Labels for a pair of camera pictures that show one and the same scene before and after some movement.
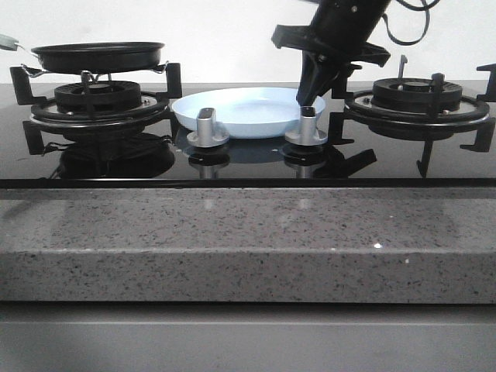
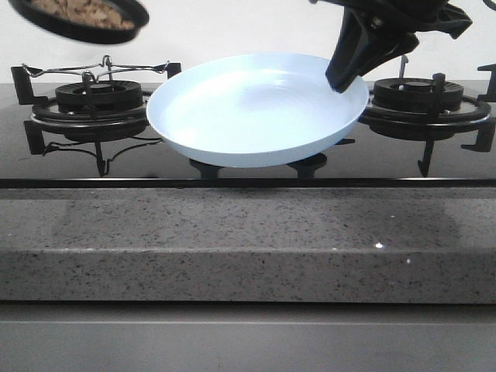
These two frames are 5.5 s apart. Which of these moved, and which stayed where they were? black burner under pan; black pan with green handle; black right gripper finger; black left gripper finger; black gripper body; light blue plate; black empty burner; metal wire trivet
Moved: light blue plate; black pan with green handle; black left gripper finger; black right gripper finger; black gripper body
Stayed: metal wire trivet; black empty burner; black burner under pan
